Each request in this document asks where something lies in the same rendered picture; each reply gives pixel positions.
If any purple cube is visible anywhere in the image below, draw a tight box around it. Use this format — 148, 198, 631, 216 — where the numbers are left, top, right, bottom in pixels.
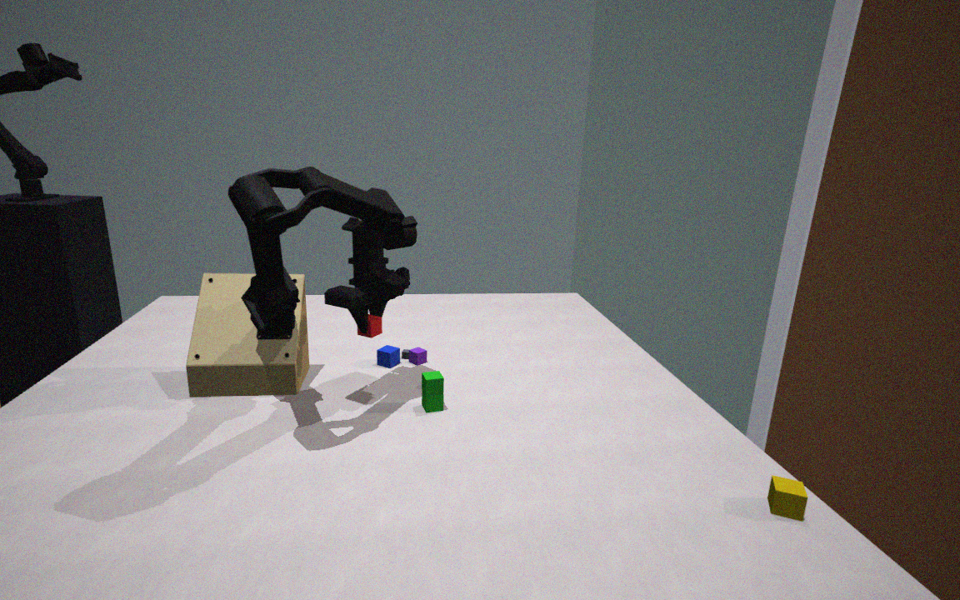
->
409, 347, 427, 365

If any blue block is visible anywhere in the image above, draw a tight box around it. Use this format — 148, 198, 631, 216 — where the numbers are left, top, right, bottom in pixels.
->
377, 345, 400, 368

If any red block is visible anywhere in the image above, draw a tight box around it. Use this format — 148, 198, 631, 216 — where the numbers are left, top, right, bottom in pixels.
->
357, 314, 383, 338

